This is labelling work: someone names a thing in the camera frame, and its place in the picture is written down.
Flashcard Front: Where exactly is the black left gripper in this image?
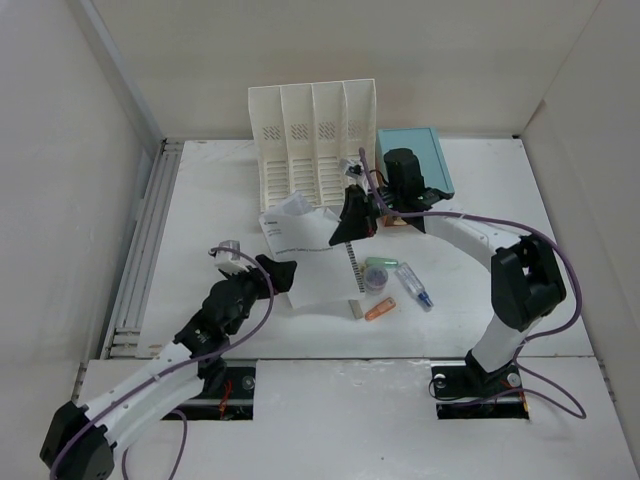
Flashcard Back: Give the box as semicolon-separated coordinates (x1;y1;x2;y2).
221;255;294;335

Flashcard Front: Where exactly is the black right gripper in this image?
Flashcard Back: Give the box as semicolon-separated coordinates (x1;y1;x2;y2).
328;184;402;246

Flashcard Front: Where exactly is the white paper booklet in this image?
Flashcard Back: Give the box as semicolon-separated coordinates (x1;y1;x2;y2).
259;191;365;309

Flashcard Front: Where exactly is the round clear pin jar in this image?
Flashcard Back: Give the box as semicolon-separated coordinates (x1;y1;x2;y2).
362;265;388;295

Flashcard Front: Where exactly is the teal mini drawer cabinet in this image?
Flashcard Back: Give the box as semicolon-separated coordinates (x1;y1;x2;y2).
375;125;457;232

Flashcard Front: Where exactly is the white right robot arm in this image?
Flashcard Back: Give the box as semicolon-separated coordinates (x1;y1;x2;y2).
329;148;577;401

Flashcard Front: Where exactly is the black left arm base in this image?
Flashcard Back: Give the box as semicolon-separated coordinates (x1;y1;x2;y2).
177;360;257;421

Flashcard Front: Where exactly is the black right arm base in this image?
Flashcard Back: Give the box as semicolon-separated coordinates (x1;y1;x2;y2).
428;353;529;420

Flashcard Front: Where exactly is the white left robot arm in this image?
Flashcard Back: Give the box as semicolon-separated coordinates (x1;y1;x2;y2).
40;241;297;479

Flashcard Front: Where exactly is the green capsule case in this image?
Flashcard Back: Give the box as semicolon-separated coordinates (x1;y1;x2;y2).
365;257;399;268

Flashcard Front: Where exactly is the clear blue glue bottle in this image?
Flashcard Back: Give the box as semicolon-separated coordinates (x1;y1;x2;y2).
395;263;433;311

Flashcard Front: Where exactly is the grey eraser block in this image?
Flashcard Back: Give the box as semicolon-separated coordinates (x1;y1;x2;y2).
348;300;364;319

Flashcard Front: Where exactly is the orange usb stick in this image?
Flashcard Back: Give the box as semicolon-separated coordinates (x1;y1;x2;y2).
364;297;396;322

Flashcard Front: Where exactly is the white four-slot file organizer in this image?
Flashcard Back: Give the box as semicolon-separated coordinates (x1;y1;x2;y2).
248;79;377;210

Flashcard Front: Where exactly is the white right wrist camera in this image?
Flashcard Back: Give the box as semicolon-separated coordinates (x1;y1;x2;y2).
339;158;366;181

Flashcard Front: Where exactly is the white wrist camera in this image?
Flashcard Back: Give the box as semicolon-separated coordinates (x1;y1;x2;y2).
339;158;366;181
209;240;248;275

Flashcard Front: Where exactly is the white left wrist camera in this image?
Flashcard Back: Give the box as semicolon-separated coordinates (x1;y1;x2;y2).
209;240;248;275

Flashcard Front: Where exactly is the aluminium rail frame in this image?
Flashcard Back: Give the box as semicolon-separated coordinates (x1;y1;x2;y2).
97;139;184;360

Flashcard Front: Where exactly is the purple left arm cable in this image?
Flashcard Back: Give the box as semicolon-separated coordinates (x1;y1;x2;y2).
54;244;276;480

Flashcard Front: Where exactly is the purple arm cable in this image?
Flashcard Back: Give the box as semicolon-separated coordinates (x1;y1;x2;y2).
359;147;587;420
54;244;276;480

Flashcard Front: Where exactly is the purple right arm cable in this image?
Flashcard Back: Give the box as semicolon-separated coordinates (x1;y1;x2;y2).
359;147;587;420

